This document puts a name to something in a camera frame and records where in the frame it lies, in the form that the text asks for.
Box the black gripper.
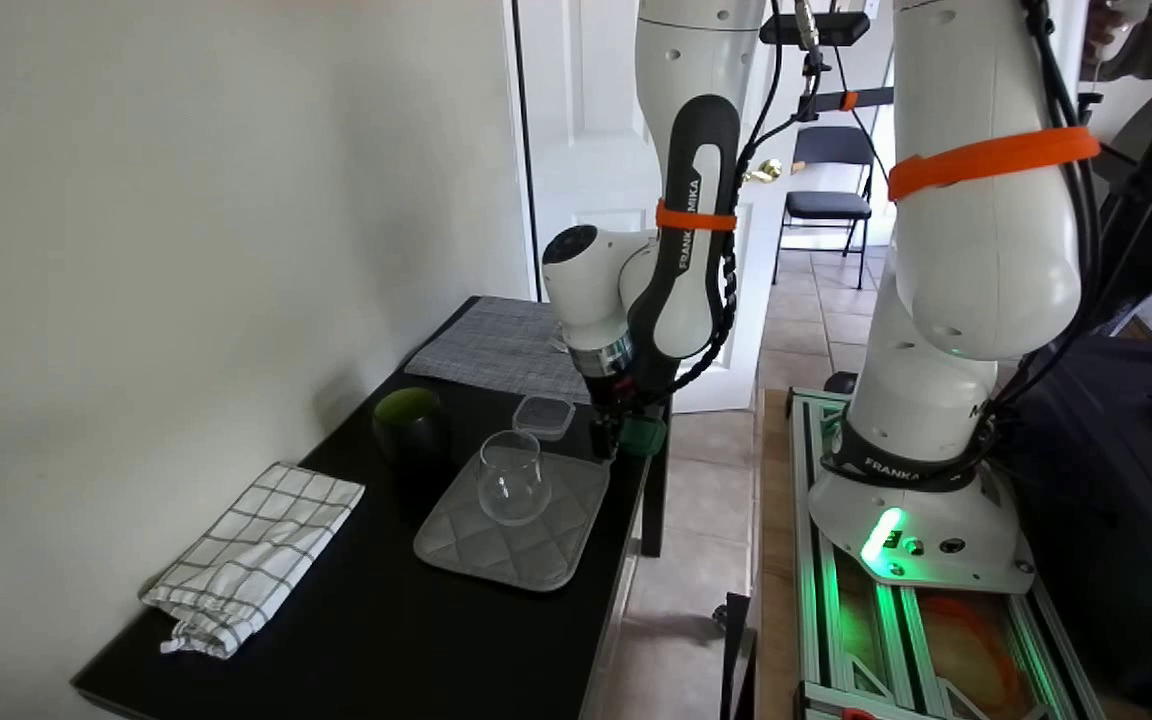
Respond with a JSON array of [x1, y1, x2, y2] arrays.
[[582, 348, 673, 462]]

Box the green sponge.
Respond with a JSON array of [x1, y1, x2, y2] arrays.
[[619, 410, 673, 462]]

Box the black boom arm orange joints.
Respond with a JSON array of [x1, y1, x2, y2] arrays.
[[794, 83, 900, 125]]

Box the clear plastic container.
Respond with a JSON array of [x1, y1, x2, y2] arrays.
[[510, 391, 582, 445]]

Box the grey quilted pot holder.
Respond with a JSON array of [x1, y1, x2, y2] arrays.
[[409, 445, 619, 595]]

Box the clear glass bowl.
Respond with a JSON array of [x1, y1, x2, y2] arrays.
[[472, 426, 557, 529]]

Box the grey woven placemat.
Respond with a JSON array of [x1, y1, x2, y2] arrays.
[[402, 291, 601, 408]]

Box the dark green round fruit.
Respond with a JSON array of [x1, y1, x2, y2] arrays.
[[370, 378, 455, 470]]

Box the wooden base board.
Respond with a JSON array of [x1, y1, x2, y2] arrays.
[[749, 385, 810, 720]]

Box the black stand leg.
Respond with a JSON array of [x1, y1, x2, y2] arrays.
[[711, 590, 758, 720]]

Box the black table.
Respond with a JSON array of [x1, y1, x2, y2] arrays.
[[67, 291, 690, 720]]

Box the black folding chair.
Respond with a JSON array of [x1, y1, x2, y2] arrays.
[[774, 125, 879, 297]]

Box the white panel door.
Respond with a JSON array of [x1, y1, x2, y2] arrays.
[[511, 0, 904, 417]]

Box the white checkered dish towel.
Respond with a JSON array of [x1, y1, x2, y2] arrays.
[[138, 458, 370, 665]]

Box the dark bulky furniture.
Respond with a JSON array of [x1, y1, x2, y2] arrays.
[[1000, 0, 1152, 720]]

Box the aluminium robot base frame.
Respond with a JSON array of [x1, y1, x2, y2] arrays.
[[789, 387, 1108, 720]]

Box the black stereo camera bar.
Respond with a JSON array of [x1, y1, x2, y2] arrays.
[[758, 7, 875, 52]]

